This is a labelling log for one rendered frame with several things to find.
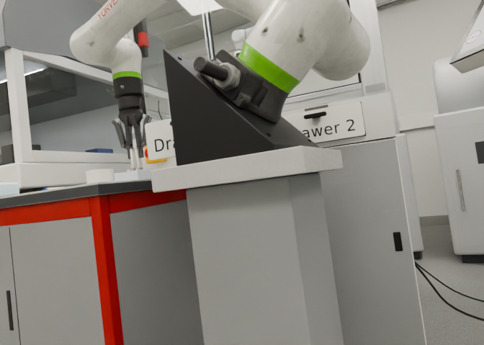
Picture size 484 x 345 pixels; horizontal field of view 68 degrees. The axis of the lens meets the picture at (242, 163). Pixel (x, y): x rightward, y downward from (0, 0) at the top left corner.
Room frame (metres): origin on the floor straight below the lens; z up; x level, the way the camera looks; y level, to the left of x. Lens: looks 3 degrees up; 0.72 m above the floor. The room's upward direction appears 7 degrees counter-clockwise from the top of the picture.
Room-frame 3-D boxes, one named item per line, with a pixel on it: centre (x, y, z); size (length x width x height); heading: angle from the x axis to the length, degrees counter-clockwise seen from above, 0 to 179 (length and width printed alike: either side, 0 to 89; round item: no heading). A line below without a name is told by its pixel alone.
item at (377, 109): (1.76, -0.19, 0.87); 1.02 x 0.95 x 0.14; 69
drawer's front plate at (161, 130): (1.02, 0.14, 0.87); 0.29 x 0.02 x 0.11; 69
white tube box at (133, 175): (1.20, 0.37, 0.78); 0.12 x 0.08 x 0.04; 174
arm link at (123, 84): (1.17, 0.34, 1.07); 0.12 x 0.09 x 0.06; 174
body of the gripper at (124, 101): (1.17, 0.34, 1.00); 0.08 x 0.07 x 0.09; 84
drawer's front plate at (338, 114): (1.21, -0.27, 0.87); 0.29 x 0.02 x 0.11; 69
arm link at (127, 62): (1.16, 0.34, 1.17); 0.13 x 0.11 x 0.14; 147
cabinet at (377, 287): (1.75, -0.19, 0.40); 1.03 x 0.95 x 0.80; 69
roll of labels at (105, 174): (0.97, 0.38, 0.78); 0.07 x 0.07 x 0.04
